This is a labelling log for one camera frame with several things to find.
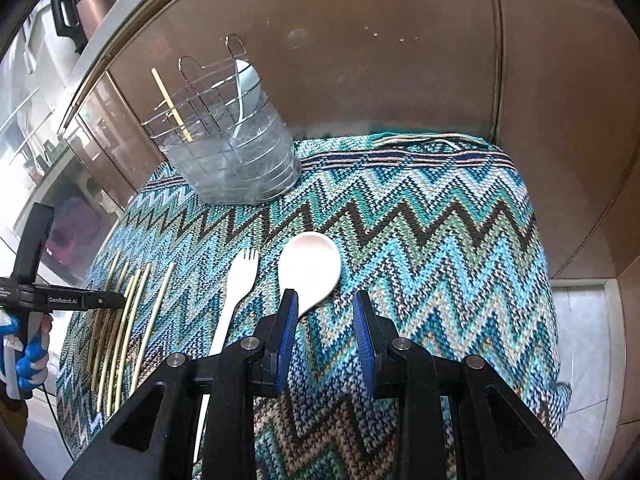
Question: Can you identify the brown electric kettle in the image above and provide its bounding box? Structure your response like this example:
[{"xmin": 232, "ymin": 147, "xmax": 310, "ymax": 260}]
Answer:
[{"xmin": 50, "ymin": 0, "xmax": 118, "ymax": 54}]

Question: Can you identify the bamboo chopstick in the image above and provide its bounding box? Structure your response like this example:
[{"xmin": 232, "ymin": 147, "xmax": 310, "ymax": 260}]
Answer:
[
  {"xmin": 87, "ymin": 251, "xmax": 122, "ymax": 372},
  {"xmin": 110, "ymin": 263, "xmax": 152, "ymax": 416},
  {"xmin": 98, "ymin": 270, "xmax": 142, "ymax": 412},
  {"xmin": 92, "ymin": 261, "xmax": 131, "ymax": 391},
  {"xmin": 151, "ymin": 67, "xmax": 194, "ymax": 142},
  {"xmin": 133, "ymin": 261, "xmax": 176, "ymax": 393}
]

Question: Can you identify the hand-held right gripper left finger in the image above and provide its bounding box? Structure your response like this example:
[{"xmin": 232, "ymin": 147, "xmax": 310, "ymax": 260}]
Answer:
[{"xmin": 62, "ymin": 288, "xmax": 301, "ymax": 480}]

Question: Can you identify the person's left forearm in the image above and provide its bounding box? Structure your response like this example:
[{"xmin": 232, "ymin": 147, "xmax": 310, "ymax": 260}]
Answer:
[{"xmin": 0, "ymin": 395, "xmax": 30, "ymax": 453}]

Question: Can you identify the black cable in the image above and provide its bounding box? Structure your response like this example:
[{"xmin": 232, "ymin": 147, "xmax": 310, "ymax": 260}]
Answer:
[{"xmin": 41, "ymin": 380, "xmax": 70, "ymax": 443}]

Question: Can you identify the zigzag knit cloth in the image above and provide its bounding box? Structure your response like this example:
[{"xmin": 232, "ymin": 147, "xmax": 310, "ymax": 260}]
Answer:
[{"xmin": 55, "ymin": 132, "xmax": 573, "ymax": 480}]

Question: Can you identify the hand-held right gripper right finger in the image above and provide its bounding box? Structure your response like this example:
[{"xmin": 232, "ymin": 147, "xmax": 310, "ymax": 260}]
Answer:
[{"xmin": 352, "ymin": 289, "xmax": 587, "ymax": 480}]

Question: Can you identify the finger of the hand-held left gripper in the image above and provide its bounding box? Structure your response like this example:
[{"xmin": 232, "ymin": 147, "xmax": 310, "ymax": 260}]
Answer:
[{"xmin": 82, "ymin": 290, "xmax": 127, "ymax": 310}]

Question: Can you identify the light blue spoon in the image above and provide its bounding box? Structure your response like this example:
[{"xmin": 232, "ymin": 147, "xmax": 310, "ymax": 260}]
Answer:
[{"xmin": 231, "ymin": 59, "xmax": 263, "ymax": 141}]

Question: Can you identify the clear wire cutlery holder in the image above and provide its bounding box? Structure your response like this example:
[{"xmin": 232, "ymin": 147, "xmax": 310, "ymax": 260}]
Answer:
[{"xmin": 141, "ymin": 35, "xmax": 301, "ymax": 204}]

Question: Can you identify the person's left hand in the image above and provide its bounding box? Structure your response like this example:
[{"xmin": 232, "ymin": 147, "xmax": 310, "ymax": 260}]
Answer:
[{"xmin": 0, "ymin": 310, "xmax": 52, "ymax": 401}]

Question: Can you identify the white spoon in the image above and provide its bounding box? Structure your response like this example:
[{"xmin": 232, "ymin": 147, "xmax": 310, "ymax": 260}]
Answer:
[{"xmin": 277, "ymin": 231, "xmax": 343, "ymax": 321}]

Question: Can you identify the white fork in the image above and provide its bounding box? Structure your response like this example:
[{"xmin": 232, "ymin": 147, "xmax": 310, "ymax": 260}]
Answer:
[{"xmin": 192, "ymin": 248, "xmax": 259, "ymax": 466}]

